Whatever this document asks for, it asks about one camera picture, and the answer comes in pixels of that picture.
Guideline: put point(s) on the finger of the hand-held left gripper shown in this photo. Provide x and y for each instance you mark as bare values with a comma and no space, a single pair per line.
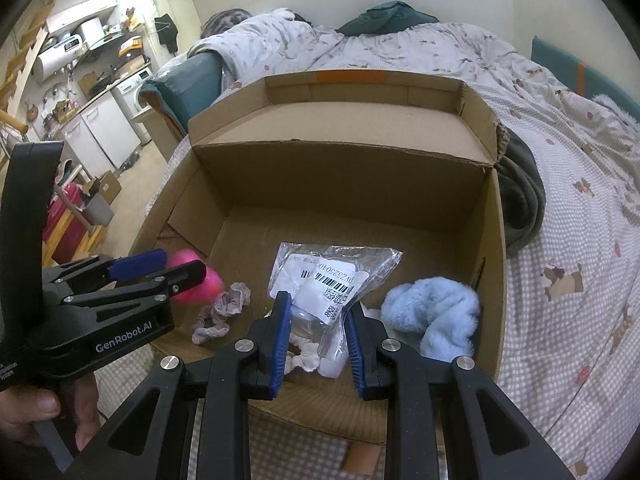
137,265
175,280

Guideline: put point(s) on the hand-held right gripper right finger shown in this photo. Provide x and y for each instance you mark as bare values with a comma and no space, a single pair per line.
356,355

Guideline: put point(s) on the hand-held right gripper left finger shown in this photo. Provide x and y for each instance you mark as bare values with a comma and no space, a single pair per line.
280,350

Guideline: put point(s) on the white sock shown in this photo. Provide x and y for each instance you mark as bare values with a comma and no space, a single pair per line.
302,356

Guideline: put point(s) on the pale blue sock ball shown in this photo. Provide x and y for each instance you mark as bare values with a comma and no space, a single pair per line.
332,366

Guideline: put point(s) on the pink sock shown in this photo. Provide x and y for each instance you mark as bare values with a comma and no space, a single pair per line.
205,290

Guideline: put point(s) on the beige lace sock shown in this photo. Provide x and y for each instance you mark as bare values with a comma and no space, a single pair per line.
225,305

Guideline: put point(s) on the clear plastic bag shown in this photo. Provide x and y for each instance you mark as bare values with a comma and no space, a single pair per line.
330,280

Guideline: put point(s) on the light blue fluffy sock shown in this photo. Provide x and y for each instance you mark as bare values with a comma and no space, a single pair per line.
435,310

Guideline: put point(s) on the brown cardboard box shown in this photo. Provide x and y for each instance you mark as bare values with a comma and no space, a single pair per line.
350,195

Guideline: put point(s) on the person's left hand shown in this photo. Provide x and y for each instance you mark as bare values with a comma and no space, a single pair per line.
25,410

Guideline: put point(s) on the red case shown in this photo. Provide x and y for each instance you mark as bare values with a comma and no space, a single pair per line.
65,225

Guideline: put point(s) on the grey bin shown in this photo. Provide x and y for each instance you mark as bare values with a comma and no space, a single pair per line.
97,210

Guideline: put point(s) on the small cardboard box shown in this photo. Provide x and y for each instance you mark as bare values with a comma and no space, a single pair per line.
107,187

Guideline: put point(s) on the brown rolled sock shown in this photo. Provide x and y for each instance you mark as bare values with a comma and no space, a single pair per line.
364,457

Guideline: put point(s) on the beige bedside table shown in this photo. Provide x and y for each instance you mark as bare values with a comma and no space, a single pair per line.
160,130

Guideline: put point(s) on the white base cabinet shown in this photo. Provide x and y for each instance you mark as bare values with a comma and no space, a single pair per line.
100,130

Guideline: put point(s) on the white washing machine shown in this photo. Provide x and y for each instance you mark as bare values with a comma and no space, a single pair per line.
132,92

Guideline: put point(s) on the teal cushion with orange trim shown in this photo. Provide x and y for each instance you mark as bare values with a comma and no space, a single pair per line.
190,90

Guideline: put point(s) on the white water heater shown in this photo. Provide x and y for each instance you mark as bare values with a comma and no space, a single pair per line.
57,57

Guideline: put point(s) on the orange box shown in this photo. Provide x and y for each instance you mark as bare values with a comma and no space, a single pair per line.
131,45

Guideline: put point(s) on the dark grey cloth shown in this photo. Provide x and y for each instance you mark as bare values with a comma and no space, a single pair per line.
522,200

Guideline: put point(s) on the black hanging garment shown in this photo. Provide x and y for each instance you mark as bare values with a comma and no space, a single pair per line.
167,32

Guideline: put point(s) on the white range hood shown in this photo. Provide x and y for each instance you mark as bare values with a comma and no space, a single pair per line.
92,32

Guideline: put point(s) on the dog print checkered quilt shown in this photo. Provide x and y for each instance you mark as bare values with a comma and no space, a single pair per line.
550,210

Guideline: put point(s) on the grey patterned blanket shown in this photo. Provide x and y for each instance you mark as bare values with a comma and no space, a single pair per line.
225,22

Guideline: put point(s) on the dark green cloth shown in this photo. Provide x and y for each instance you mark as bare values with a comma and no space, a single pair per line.
385,17

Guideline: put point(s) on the teal cushion with orange stripe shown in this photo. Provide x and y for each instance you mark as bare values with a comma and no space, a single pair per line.
555,65

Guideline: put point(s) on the white fluffy cloth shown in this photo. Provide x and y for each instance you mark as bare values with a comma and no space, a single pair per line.
617,110

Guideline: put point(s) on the white wall cabinet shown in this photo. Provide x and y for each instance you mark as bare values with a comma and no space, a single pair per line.
80,10

